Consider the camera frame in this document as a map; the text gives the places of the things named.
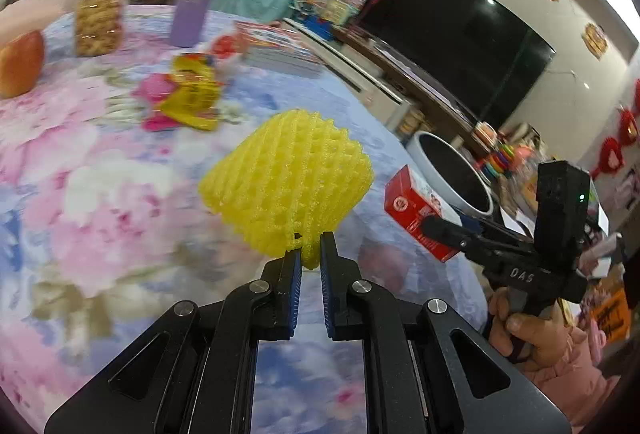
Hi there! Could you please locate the yellow snack packet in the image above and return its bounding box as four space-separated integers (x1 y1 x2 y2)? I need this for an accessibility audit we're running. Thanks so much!
157 54 223 132

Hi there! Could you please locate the person's right forearm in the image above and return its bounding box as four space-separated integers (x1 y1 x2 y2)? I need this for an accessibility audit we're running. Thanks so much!
520 324 626 430

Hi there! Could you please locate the red hanging heart decoration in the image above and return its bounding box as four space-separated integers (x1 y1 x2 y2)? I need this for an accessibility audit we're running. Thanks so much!
590 79 640 180

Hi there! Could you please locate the pink wrapper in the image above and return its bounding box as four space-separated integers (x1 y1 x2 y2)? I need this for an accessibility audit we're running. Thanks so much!
135 74 176 105
142 111 181 132

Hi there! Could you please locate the ring stacker toy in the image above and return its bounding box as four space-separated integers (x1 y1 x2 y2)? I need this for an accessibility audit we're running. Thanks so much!
480 141 516 180

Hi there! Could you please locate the person's right hand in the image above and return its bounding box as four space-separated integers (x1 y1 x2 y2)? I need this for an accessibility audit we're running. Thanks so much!
487 289 573 367

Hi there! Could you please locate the red and white carton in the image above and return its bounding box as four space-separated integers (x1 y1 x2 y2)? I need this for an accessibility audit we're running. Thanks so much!
384 164 461 263

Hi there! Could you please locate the ferris wheel toy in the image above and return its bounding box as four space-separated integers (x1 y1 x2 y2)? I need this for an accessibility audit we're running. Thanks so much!
292 0 323 22

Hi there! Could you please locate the red yellow apple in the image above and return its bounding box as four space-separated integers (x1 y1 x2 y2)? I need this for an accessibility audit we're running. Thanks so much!
0 29 46 98

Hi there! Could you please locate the small red packet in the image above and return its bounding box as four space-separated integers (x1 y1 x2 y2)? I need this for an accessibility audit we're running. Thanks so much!
212 34 248 62

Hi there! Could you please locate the black flat television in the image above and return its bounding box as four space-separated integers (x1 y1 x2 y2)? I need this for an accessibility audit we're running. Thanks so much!
352 0 557 127

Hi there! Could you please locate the gold red wall decal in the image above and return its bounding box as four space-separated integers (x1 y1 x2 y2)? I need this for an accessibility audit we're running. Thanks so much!
582 22 608 60

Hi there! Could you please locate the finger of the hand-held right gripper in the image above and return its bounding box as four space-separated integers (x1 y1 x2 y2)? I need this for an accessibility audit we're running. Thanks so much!
457 214 531 242
421 215 476 251

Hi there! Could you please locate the colourful toy set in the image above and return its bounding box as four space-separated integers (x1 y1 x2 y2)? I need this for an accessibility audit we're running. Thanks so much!
325 0 373 25

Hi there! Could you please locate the yellow foam fruit net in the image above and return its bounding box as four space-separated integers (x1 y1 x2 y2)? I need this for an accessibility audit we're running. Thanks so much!
198 109 375 271

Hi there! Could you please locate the white television cabinet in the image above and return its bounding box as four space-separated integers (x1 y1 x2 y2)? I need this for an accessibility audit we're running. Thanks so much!
282 17 481 150

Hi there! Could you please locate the clear cookie jar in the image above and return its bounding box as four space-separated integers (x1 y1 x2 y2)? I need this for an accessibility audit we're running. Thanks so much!
71 0 141 58

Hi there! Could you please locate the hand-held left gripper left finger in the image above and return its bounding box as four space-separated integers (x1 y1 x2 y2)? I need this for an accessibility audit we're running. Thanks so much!
44 250 304 434

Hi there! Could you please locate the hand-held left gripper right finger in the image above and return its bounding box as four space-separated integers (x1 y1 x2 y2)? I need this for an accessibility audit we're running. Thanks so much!
320 231 572 434

